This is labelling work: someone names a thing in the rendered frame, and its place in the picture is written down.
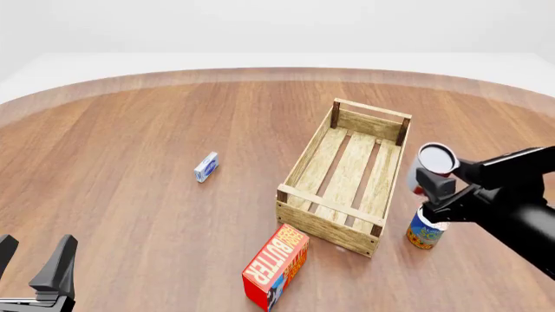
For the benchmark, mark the small blue and white box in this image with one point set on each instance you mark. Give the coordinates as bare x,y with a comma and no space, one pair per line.
206,167

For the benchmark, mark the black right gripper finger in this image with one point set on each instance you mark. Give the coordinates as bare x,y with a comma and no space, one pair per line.
505,170
437,189

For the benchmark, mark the blue and yellow soup can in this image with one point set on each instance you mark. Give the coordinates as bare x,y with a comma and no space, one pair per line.
422,235

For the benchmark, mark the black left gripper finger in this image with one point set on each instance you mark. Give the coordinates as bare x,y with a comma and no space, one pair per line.
58,276
6,252

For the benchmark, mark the wooden slat tray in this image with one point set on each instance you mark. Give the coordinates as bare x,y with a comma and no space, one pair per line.
347,182

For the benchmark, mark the white and red tomato sauce can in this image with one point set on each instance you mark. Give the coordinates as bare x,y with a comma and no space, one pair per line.
435,159

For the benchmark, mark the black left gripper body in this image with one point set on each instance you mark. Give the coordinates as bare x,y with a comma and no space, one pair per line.
47,306

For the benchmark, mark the red and orange butter box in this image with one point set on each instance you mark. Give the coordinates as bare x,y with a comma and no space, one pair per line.
271,268

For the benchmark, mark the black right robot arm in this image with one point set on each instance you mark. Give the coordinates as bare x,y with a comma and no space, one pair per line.
526,235

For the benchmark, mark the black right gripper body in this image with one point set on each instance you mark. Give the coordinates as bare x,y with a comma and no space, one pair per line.
477,204

